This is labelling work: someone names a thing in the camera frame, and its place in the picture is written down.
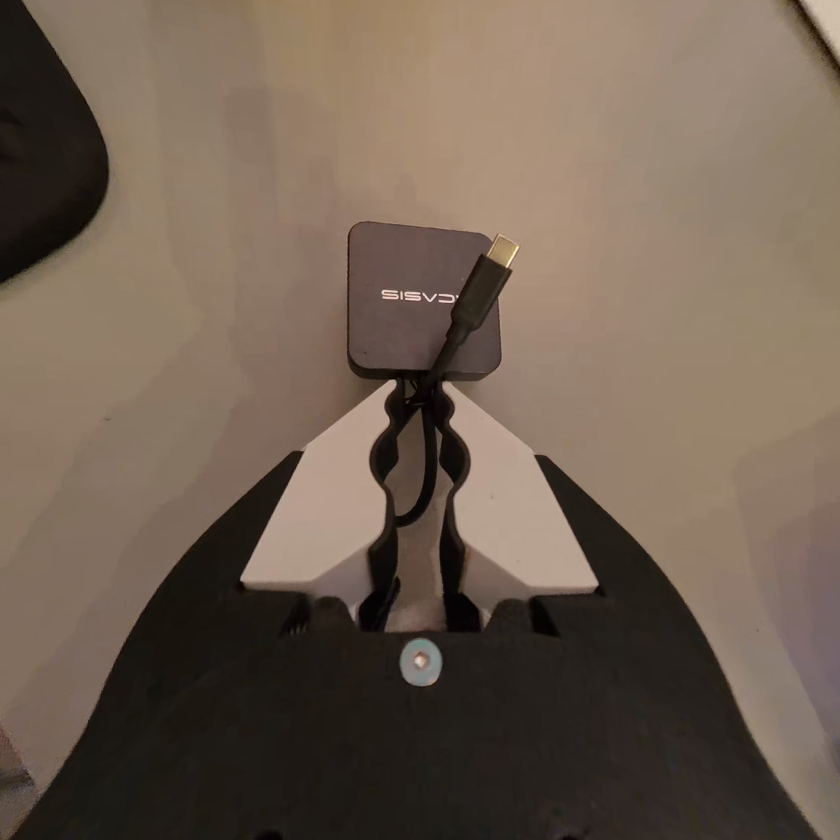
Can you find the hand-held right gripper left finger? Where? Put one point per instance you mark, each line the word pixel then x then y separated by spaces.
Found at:
pixel 315 512

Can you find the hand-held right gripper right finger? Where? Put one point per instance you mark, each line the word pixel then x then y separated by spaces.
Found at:
pixel 518 518

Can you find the black usb hub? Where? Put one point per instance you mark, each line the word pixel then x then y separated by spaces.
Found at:
pixel 407 328

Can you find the black textured cushion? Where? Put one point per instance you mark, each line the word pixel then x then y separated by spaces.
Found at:
pixel 46 164

